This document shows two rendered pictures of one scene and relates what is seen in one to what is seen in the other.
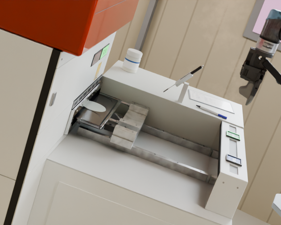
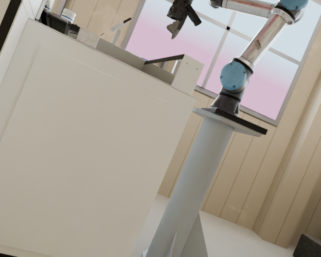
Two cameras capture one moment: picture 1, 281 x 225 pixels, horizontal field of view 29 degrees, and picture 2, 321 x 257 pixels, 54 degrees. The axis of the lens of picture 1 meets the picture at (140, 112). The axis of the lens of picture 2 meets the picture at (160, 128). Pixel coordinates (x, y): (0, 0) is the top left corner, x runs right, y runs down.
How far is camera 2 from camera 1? 1.04 m
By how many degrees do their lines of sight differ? 29
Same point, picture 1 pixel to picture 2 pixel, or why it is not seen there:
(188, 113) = (120, 52)
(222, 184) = (186, 65)
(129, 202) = (112, 70)
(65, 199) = (46, 65)
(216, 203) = (180, 82)
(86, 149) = not seen: hidden behind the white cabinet
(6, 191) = not seen: outside the picture
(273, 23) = not seen: outside the picture
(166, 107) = (103, 46)
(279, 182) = not seen: hidden behind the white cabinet
